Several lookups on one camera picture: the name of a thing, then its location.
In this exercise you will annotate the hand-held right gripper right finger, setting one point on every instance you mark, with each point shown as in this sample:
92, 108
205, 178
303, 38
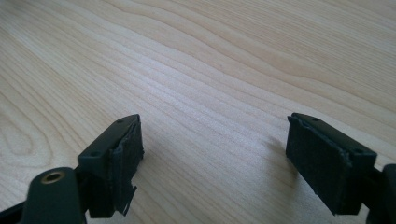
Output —
323, 168

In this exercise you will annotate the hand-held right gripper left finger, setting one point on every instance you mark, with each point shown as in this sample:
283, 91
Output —
115, 161

